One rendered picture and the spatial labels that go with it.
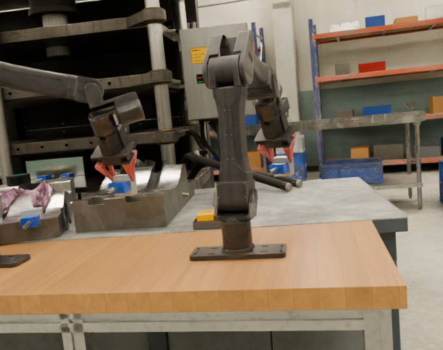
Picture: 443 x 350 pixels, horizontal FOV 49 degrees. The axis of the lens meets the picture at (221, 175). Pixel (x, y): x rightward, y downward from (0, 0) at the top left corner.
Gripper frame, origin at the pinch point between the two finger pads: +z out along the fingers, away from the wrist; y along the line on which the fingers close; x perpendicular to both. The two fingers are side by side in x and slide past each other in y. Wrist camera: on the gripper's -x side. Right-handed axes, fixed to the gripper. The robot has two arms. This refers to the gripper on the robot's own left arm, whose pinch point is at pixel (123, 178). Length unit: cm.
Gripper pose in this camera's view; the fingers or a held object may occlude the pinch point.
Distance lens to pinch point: 130.5
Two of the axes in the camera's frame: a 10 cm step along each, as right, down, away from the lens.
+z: 1.7, 8.0, 5.7
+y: -9.8, 0.6, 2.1
